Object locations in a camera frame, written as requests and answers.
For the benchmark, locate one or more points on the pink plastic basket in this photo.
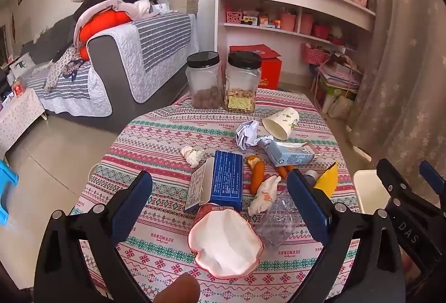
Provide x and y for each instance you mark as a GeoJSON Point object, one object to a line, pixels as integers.
{"type": "Point", "coordinates": [313, 54]}

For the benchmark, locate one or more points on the yellow toy truck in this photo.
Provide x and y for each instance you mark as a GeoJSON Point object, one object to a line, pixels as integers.
{"type": "Point", "coordinates": [246, 20]}

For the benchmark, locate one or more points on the orange cushion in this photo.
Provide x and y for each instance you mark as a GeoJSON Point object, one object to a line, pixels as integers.
{"type": "Point", "coordinates": [101, 28]}

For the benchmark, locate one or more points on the floral patterned garment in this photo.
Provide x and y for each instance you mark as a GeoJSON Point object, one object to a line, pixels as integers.
{"type": "Point", "coordinates": [61, 68]}

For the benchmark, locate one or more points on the grey sofa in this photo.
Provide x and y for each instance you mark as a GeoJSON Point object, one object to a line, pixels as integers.
{"type": "Point", "coordinates": [115, 69]}

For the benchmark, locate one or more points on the floral sheer curtain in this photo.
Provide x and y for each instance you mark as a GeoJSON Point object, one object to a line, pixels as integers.
{"type": "Point", "coordinates": [400, 62]}

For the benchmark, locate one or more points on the white waste bin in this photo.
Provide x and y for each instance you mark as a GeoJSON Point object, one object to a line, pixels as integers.
{"type": "Point", "coordinates": [369, 190]}

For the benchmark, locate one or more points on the clear jar with brown snacks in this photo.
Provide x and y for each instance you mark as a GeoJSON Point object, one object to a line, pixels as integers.
{"type": "Point", "coordinates": [205, 83]}

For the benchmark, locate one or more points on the clear plastic bottle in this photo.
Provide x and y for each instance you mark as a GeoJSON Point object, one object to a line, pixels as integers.
{"type": "Point", "coordinates": [278, 223]}

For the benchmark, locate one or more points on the blue cardboard box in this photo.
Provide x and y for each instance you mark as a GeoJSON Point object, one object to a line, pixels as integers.
{"type": "Point", "coordinates": [226, 177]}

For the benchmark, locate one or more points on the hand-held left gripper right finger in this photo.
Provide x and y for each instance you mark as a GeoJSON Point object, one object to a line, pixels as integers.
{"type": "Point", "coordinates": [308, 207]}

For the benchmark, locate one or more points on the blue white milk carton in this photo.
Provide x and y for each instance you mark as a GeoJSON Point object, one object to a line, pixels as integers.
{"type": "Point", "coordinates": [289, 154]}

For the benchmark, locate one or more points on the clear jar with crackers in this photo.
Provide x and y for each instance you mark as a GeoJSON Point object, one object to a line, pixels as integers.
{"type": "Point", "coordinates": [243, 87]}

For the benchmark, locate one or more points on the red small basket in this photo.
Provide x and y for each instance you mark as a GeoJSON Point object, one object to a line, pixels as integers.
{"type": "Point", "coordinates": [320, 31]}

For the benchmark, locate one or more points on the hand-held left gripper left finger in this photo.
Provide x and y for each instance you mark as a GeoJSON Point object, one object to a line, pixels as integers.
{"type": "Point", "coordinates": [136, 200]}

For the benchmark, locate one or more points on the yellow banana peel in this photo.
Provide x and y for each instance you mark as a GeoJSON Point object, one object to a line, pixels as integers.
{"type": "Point", "coordinates": [327, 181]}

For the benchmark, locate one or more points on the tissue orange print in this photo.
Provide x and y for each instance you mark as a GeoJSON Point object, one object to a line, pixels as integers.
{"type": "Point", "coordinates": [264, 197]}

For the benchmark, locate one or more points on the pink lattice box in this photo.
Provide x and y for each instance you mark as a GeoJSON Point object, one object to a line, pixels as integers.
{"type": "Point", "coordinates": [233, 17]}

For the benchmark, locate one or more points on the small white tissue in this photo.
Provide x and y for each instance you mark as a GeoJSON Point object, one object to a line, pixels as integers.
{"type": "Point", "coordinates": [192, 155]}

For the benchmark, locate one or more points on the white paper cup green print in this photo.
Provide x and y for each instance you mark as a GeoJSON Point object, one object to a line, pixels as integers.
{"type": "Point", "coordinates": [280, 125]}

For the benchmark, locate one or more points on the pink storage bin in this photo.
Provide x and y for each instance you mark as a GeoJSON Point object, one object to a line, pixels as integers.
{"type": "Point", "coordinates": [306, 24]}
{"type": "Point", "coordinates": [288, 22]}

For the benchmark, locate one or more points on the grey striped quilt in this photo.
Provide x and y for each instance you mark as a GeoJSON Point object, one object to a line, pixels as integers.
{"type": "Point", "coordinates": [156, 35]}

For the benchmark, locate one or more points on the white paper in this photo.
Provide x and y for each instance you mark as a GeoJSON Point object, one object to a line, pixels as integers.
{"type": "Point", "coordinates": [248, 134]}

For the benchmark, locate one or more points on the brown rounded object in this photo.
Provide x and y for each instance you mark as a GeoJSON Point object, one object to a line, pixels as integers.
{"type": "Point", "coordinates": [183, 289]}

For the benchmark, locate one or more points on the floral covered side table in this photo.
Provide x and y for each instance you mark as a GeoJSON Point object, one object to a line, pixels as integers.
{"type": "Point", "coordinates": [19, 115]}

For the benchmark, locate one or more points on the patterned red green tablecloth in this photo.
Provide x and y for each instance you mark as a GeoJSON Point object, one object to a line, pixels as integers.
{"type": "Point", "coordinates": [167, 136]}

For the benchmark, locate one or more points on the blue plastic stool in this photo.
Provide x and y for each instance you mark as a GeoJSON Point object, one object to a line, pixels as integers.
{"type": "Point", "coordinates": [7, 191]}

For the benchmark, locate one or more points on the pile of paper bags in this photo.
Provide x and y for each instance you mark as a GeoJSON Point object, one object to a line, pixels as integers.
{"type": "Point", "coordinates": [339, 80]}

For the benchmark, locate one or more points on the small orange peel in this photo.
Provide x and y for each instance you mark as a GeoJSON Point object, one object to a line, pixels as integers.
{"type": "Point", "coordinates": [284, 170]}

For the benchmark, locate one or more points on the red cardboard box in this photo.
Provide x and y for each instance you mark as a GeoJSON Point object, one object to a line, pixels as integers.
{"type": "Point", "coordinates": [268, 71]}

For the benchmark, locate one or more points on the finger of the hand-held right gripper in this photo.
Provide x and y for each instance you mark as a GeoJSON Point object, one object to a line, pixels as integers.
{"type": "Point", "coordinates": [392, 177]}
{"type": "Point", "coordinates": [433, 176]}

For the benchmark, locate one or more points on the red instant noodle cup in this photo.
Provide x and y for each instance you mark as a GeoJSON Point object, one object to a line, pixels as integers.
{"type": "Point", "coordinates": [224, 243]}

